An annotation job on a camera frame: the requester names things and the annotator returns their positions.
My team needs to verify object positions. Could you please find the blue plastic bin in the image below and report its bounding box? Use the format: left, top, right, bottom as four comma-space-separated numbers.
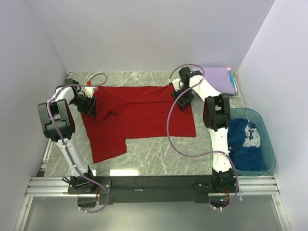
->
231, 108, 276, 176

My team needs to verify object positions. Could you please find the folded pink t shirt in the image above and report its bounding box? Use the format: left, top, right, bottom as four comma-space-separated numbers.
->
227, 67, 238, 94

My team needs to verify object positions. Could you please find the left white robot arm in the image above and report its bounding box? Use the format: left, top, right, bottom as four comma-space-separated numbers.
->
38, 78, 96, 193

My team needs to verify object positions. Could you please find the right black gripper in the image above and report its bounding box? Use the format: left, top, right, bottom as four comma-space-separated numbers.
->
171, 86, 195, 111

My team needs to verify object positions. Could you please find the red t shirt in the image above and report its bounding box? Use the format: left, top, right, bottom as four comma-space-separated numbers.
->
81, 85, 196, 163

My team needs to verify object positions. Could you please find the folded purple t shirt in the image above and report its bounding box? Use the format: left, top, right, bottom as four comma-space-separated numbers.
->
200, 67, 235, 95

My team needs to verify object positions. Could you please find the black base beam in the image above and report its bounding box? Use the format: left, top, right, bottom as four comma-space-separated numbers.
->
68, 175, 237, 205

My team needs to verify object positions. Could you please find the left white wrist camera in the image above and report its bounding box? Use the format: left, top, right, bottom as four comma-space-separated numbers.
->
81, 81, 98, 98

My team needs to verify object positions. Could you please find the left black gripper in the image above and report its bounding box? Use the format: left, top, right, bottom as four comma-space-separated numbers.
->
70, 94, 97, 117

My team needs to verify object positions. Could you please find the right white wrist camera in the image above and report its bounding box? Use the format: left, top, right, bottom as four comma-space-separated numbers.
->
169, 78, 181, 90

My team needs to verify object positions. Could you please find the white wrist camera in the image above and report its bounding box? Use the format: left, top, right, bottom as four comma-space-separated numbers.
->
81, 81, 98, 98
169, 78, 181, 90

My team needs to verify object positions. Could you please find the folded light blue t shirt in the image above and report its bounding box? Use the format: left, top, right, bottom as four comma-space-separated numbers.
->
229, 70, 236, 89

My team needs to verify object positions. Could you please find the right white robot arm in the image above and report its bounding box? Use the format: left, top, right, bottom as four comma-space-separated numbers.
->
166, 64, 234, 192

